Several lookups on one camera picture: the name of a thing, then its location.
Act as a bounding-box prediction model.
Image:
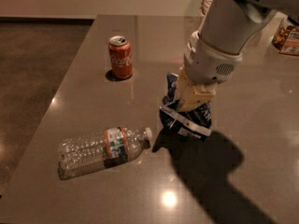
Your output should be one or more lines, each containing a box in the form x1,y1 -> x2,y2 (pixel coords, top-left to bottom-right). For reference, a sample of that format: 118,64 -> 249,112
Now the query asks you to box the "red Coca-Cola can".
108,35 -> 133,79

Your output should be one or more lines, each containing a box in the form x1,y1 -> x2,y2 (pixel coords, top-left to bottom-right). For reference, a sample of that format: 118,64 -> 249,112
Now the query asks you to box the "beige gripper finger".
175,66 -> 217,112

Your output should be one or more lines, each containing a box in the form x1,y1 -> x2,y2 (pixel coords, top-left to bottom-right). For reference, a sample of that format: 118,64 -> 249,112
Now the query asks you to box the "blue chip bag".
159,73 -> 212,140

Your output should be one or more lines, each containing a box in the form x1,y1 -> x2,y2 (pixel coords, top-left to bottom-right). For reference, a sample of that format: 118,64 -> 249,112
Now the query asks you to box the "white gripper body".
184,32 -> 242,84

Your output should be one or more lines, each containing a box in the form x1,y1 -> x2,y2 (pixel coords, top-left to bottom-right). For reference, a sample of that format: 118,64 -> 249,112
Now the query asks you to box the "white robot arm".
175,0 -> 299,112

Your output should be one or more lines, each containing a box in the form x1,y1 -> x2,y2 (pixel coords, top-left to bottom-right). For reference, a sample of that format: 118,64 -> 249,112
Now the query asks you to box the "snack bag at table edge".
272,17 -> 299,56

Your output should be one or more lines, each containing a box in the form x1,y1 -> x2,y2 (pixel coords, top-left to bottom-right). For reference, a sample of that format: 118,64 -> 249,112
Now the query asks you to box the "clear plastic water bottle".
58,127 -> 152,180

